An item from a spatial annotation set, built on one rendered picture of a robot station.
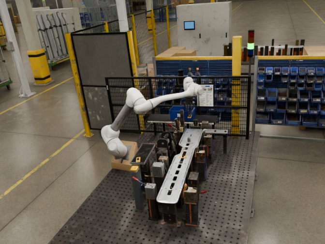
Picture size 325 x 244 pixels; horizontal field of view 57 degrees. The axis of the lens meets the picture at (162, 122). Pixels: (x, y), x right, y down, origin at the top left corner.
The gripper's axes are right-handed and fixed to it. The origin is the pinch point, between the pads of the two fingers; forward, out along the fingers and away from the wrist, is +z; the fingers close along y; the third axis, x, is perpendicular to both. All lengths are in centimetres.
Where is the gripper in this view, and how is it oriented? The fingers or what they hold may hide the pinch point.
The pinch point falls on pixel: (189, 113)
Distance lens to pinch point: 339.2
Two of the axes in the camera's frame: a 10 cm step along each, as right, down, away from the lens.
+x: 2.5, -4.2, 8.7
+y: 9.6, 0.4, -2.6
